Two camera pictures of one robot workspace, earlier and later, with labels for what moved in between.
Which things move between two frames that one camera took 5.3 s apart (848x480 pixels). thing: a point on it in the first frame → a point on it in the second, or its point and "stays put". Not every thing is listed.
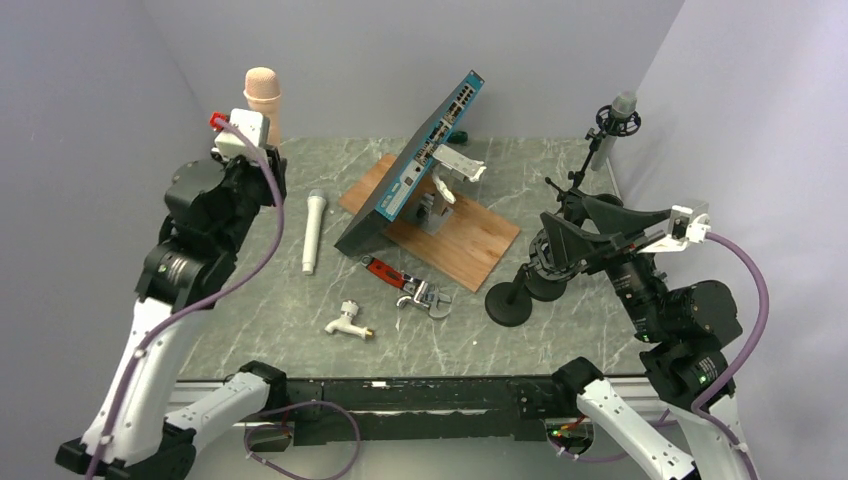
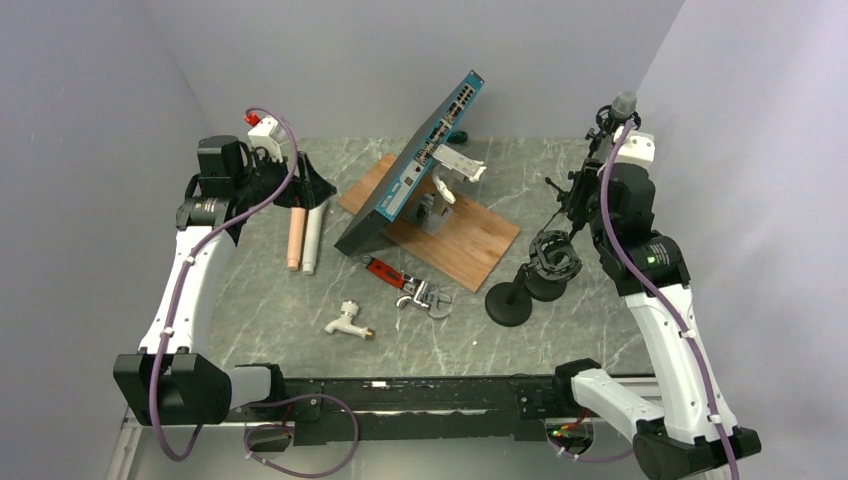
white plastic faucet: [346, 323] stays put
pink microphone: [263, 94] → [296, 232]
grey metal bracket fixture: [436, 207] stays put
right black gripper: [566, 241] → [586, 180]
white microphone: [316, 202] stays put
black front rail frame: [489, 408] stays put
